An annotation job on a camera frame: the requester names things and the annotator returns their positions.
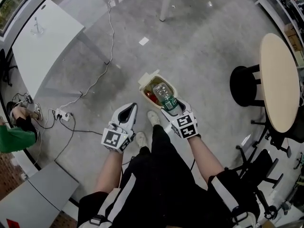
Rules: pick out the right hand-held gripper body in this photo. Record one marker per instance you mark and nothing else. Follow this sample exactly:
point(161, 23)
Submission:
point(186, 127)

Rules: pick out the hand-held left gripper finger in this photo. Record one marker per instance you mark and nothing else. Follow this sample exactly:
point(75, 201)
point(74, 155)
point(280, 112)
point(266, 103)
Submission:
point(116, 117)
point(134, 120)

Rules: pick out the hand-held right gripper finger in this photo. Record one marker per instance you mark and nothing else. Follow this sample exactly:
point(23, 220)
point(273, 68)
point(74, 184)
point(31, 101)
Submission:
point(169, 115)
point(185, 107)

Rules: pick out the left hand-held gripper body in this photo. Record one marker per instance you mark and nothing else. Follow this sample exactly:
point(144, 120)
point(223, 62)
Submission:
point(114, 139)

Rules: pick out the clear plastic bottle green label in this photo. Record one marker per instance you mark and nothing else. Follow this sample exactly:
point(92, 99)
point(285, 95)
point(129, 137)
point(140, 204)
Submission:
point(162, 91)

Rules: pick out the beige waste bin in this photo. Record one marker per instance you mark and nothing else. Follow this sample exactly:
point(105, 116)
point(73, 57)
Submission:
point(145, 78)

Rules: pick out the person's left forearm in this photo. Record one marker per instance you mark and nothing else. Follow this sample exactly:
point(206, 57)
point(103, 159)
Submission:
point(108, 172)

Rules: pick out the person's right forearm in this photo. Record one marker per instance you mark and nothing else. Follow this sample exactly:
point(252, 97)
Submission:
point(204, 158)

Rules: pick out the person's white right shoe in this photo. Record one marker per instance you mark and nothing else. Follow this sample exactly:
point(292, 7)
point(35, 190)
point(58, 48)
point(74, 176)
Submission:
point(154, 118)

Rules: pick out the person's white shoe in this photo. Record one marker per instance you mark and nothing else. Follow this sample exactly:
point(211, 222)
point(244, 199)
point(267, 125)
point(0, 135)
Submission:
point(141, 139)
point(154, 118)

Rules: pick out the person's white left shoe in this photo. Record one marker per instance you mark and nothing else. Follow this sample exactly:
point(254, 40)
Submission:
point(141, 139)

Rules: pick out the red crumpled wrapper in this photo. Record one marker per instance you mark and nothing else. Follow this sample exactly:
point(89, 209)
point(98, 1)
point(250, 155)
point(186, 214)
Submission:
point(152, 97)

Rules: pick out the person's black trousers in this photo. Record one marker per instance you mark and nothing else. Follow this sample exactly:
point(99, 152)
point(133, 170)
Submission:
point(161, 155)

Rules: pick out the white power strip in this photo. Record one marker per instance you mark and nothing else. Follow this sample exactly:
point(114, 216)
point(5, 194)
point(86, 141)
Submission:
point(63, 115)

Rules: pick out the person's black striped jacket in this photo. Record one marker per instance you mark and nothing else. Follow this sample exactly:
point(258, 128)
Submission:
point(142, 210)

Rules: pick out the white paper sheet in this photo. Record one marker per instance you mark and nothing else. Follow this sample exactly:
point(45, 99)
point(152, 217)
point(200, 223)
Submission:
point(143, 41)

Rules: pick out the grey cabinet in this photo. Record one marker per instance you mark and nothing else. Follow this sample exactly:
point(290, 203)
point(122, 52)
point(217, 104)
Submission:
point(35, 193)

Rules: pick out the round beige table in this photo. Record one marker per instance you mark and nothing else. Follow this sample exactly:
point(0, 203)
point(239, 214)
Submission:
point(280, 79)

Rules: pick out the white desk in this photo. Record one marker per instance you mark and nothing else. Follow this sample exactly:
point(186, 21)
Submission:
point(47, 44)

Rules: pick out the black mesh office chair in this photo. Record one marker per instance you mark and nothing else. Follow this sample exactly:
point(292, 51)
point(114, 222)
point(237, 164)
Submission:
point(298, 129)

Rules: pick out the clear desk stand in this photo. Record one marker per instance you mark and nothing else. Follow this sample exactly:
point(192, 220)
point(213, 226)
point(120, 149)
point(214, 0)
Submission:
point(36, 27)

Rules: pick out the cardboard boxes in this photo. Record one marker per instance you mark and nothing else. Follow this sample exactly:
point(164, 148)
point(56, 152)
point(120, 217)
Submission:
point(293, 37)

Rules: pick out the red triangular tag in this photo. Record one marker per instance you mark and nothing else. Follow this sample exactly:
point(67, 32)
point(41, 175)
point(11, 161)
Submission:
point(13, 223)

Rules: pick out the dark-framed window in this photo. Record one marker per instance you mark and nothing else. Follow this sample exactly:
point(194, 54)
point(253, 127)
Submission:
point(9, 8)

